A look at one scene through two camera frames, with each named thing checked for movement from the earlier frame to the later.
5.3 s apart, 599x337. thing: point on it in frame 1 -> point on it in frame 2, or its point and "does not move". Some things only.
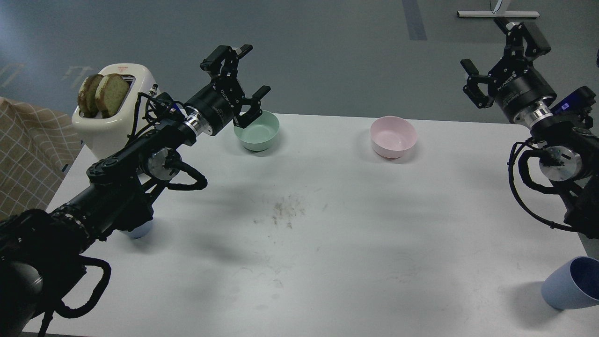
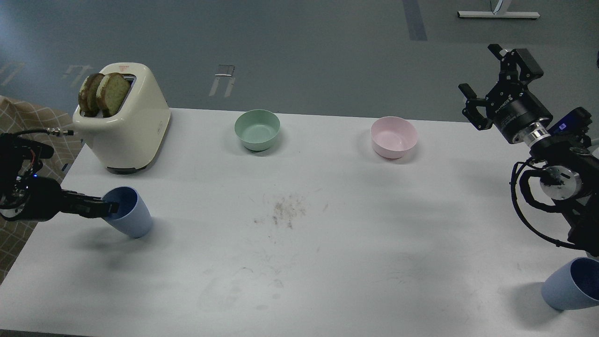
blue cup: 575,284 does not move
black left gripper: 216,105 -> 36,199
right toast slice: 112,93 does not move
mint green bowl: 260,134 does not move
